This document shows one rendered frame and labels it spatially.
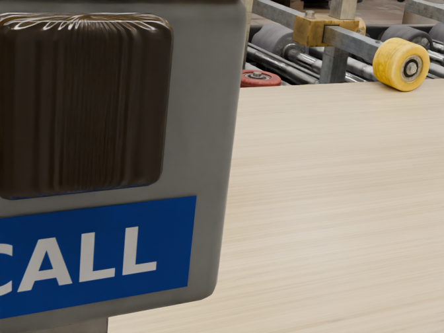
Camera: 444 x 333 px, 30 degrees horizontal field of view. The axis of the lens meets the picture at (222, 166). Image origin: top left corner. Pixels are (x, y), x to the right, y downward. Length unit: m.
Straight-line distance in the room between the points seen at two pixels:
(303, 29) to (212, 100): 1.41
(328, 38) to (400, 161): 0.54
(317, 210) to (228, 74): 0.72
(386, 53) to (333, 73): 0.24
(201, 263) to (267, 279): 0.55
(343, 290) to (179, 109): 0.58
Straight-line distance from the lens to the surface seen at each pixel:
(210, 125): 0.16
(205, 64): 0.15
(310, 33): 1.55
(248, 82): 1.32
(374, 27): 2.35
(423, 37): 2.28
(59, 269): 0.16
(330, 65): 1.62
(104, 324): 0.19
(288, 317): 0.67
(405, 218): 0.90
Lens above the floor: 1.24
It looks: 21 degrees down
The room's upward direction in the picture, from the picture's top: 6 degrees clockwise
